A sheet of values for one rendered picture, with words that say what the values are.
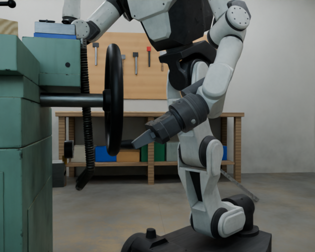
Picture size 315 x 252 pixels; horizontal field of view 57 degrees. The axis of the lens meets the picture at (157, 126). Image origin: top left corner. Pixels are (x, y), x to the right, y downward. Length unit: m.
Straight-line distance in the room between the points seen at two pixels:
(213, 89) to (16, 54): 0.47
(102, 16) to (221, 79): 0.68
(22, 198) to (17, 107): 0.16
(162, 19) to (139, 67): 2.93
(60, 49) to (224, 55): 0.45
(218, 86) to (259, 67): 3.70
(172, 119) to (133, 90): 3.29
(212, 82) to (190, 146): 0.54
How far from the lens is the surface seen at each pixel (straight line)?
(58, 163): 1.00
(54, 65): 0.77
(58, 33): 0.80
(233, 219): 1.45
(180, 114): 0.75
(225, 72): 0.81
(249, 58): 4.44
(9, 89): 0.59
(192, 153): 1.28
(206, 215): 1.38
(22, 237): 0.60
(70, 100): 0.76
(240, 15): 0.95
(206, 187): 1.29
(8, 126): 0.57
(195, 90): 0.83
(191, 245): 1.49
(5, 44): 0.55
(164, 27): 1.16
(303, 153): 4.75
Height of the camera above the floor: 0.76
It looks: 1 degrees down
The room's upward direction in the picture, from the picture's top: straight up
